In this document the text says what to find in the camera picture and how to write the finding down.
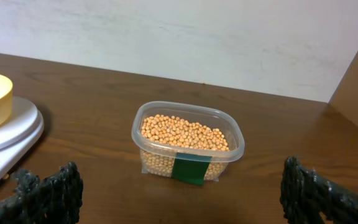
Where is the white digital kitchen scale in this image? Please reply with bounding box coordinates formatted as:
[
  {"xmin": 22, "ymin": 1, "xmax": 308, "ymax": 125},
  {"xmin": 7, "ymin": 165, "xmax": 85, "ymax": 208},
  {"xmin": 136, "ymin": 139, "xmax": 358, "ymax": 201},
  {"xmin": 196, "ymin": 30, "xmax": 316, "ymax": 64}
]
[{"xmin": 0, "ymin": 96, "xmax": 44, "ymax": 179}]

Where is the soybeans pile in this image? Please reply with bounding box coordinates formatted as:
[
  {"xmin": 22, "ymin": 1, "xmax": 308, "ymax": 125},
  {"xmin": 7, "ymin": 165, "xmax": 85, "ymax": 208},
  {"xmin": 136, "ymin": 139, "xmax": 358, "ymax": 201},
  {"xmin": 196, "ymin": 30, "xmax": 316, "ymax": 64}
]
[{"xmin": 140, "ymin": 114, "xmax": 230, "ymax": 177}]

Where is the clear plastic container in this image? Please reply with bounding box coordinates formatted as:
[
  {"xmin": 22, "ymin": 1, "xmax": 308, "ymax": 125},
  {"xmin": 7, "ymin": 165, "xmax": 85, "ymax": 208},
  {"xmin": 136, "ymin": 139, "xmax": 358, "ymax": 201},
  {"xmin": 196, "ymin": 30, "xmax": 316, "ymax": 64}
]
[{"xmin": 131, "ymin": 101, "xmax": 246, "ymax": 185}]

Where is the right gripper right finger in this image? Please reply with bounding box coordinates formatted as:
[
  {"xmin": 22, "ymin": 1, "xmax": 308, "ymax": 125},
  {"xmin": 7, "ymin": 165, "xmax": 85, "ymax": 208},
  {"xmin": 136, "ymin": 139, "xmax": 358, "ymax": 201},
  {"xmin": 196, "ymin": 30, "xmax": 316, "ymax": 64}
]
[{"xmin": 280, "ymin": 156, "xmax": 358, "ymax": 224}]

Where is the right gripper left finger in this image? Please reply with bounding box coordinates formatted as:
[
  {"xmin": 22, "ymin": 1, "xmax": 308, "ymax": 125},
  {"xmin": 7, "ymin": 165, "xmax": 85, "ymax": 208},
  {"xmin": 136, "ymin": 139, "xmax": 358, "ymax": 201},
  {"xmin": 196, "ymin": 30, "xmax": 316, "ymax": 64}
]
[{"xmin": 0, "ymin": 161, "xmax": 83, "ymax": 224}]

